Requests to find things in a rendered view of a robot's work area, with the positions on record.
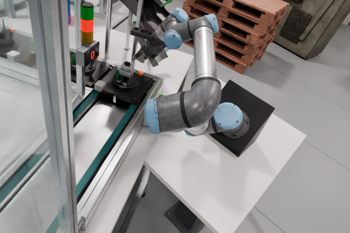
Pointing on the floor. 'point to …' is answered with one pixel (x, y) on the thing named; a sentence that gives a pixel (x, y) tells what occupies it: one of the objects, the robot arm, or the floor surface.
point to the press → (313, 12)
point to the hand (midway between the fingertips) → (133, 57)
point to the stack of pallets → (236, 18)
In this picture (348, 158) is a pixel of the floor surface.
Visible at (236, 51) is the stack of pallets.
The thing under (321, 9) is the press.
